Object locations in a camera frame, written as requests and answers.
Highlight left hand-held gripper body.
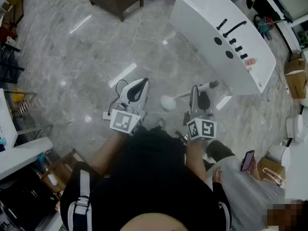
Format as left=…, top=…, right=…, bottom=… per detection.
left=109, top=99, right=147, bottom=137

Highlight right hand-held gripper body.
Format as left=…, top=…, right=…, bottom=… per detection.
left=184, top=108, right=218, bottom=142

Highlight white bathtub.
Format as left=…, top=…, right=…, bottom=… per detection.
left=168, top=0, right=277, bottom=97

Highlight person's left forearm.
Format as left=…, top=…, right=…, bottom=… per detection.
left=91, top=131, right=127, bottom=178

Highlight person's right forearm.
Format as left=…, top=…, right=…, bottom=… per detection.
left=184, top=138, right=208, bottom=186

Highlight person's black trousers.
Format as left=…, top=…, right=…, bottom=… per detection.
left=115, top=125, right=187, bottom=178

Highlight dark smartphone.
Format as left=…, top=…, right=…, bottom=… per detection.
left=240, top=150, right=255, bottom=172

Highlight small cardboard box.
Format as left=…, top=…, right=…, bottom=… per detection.
left=257, top=157, right=286, bottom=186

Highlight black curved faucet spout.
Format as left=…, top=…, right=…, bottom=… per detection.
left=222, top=20, right=248, bottom=39

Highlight person's black top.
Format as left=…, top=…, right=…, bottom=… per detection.
left=60, top=161, right=231, bottom=231

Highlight black hand shower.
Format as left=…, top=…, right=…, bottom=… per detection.
left=216, top=18, right=228, bottom=31

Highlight open cardboard box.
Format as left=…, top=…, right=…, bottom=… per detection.
left=39, top=149, right=85, bottom=194

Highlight large cardboard box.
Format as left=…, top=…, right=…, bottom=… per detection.
left=284, top=52, right=308, bottom=100

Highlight green power tool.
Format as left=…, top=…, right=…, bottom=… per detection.
left=253, top=14, right=275, bottom=41

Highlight white toilet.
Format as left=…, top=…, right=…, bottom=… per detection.
left=285, top=114, right=308, bottom=143

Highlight yellow container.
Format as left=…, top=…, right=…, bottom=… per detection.
left=12, top=88, right=30, bottom=103

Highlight white counter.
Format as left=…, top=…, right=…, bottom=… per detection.
left=0, top=88, right=54, bottom=180

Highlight black metal shelf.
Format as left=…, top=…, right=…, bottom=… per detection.
left=0, top=42, right=26, bottom=84

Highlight white desk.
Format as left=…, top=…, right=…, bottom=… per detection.
left=259, top=0, right=308, bottom=54

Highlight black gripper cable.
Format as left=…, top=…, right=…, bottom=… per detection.
left=108, top=79, right=129, bottom=116

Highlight white shoulder strap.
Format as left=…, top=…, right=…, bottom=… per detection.
left=67, top=169, right=93, bottom=231
left=218, top=201, right=231, bottom=231

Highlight metal wire rack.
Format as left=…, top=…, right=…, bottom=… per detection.
left=4, top=90, right=53, bottom=136

